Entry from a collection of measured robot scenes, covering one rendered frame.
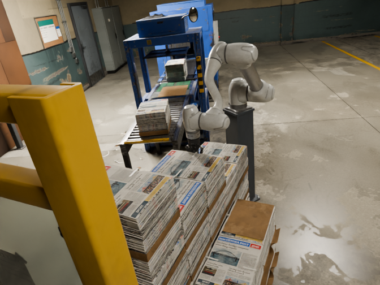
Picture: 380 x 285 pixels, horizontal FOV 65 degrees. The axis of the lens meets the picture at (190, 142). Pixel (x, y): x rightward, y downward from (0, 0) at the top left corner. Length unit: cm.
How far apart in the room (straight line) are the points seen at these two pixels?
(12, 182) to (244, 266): 134
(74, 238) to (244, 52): 162
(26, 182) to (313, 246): 240
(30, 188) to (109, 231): 19
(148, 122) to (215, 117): 121
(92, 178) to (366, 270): 238
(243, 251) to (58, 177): 143
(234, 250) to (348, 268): 109
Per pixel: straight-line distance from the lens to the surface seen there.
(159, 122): 280
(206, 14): 607
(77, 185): 57
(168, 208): 130
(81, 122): 56
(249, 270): 178
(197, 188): 157
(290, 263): 264
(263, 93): 250
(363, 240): 294
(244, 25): 1129
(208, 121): 172
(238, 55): 203
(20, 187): 74
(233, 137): 276
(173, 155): 191
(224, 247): 189
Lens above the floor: 197
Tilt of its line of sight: 26 degrees down
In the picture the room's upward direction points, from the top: 7 degrees counter-clockwise
